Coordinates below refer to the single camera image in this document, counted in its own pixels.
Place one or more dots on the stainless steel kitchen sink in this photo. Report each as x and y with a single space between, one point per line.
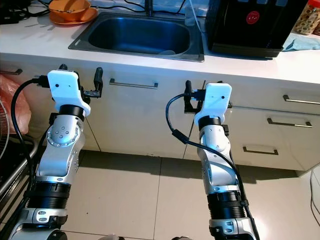
140 36

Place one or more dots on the steel sink faucet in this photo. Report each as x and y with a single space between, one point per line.
148 6

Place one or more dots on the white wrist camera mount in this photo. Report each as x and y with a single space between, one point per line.
65 90
217 100

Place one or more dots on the clear drinking glass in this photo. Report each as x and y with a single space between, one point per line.
191 15

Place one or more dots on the black metal rack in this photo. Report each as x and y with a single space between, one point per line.
15 170

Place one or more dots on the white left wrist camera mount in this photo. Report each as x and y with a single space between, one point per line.
65 90

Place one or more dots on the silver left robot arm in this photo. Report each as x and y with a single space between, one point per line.
57 160

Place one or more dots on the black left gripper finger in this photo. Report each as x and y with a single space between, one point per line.
63 67
99 77

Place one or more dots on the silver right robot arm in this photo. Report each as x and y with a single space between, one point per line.
217 165

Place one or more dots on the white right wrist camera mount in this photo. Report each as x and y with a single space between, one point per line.
217 100

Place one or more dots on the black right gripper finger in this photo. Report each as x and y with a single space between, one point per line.
188 88

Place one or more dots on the orange plastic plate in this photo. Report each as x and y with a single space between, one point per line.
80 20

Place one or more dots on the red plastic bag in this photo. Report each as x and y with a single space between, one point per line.
17 105

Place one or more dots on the black water dispenser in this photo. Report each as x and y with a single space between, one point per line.
245 25

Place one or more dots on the light blue cloth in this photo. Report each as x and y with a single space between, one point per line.
302 43

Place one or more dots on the white kitchen cabinet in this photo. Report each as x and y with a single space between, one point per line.
140 120

